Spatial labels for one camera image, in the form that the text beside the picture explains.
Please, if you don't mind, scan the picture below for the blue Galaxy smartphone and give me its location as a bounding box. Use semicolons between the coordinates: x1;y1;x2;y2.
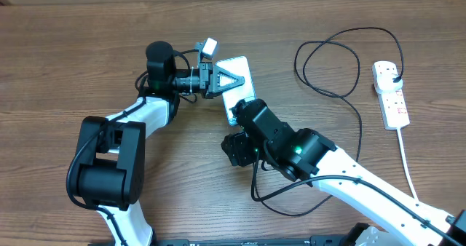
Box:
216;56;256;126

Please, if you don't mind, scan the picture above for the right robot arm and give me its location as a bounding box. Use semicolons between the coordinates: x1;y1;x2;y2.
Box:
221;99;465;245

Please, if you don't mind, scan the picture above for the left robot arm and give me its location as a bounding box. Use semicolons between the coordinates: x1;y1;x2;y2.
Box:
66;38;250;245

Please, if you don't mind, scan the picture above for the white charger adapter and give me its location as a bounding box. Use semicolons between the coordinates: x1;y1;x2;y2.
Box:
374;74;403;94

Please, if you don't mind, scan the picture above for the white power strip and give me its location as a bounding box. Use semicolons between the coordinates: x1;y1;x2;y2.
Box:
371;60;411;131

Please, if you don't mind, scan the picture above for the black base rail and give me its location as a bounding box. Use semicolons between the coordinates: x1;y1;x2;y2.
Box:
87;222;398;246

